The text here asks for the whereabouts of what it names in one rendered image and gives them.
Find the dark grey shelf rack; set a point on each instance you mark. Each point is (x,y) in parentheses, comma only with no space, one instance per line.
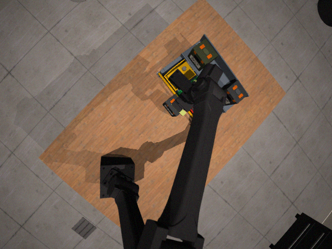
(227,77)

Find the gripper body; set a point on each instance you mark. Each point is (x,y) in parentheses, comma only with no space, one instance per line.
(179,104)

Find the yellow bin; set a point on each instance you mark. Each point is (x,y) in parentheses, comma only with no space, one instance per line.
(189,73)

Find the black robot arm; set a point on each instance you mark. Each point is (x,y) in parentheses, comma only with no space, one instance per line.
(179,218)

